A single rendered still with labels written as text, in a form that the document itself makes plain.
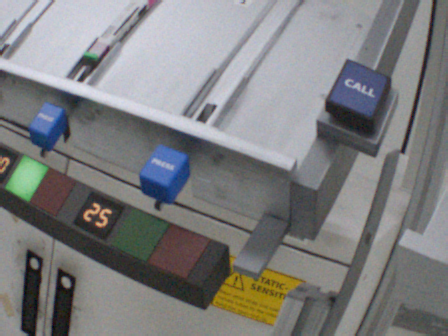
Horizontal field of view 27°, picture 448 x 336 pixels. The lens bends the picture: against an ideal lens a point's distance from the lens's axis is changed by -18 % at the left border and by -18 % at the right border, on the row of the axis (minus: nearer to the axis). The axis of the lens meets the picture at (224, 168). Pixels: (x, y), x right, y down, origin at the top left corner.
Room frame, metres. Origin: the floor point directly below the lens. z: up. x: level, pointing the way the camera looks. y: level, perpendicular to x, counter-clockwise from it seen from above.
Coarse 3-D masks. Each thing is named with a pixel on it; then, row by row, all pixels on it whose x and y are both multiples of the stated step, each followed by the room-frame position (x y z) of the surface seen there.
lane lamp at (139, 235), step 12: (132, 216) 0.71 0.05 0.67; (144, 216) 0.71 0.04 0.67; (132, 228) 0.70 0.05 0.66; (144, 228) 0.70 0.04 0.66; (156, 228) 0.70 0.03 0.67; (120, 240) 0.69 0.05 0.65; (132, 240) 0.69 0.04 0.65; (144, 240) 0.70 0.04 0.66; (156, 240) 0.70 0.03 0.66; (132, 252) 0.69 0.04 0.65; (144, 252) 0.69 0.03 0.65
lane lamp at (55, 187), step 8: (48, 176) 0.74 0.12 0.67; (56, 176) 0.74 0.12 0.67; (64, 176) 0.74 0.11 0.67; (40, 184) 0.73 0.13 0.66; (48, 184) 0.73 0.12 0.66; (56, 184) 0.73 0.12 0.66; (64, 184) 0.73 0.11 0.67; (72, 184) 0.73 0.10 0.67; (40, 192) 0.72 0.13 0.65; (48, 192) 0.72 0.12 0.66; (56, 192) 0.72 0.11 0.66; (64, 192) 0.72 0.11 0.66; (32, 200) 0.72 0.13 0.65; (40, 200) 0.72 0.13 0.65; (48, 200) 0.72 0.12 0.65; (56, 200) 0.72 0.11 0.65; (64, 200) 0.72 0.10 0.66; (48, 208) 0.71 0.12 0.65; (56, 208) 0.71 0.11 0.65
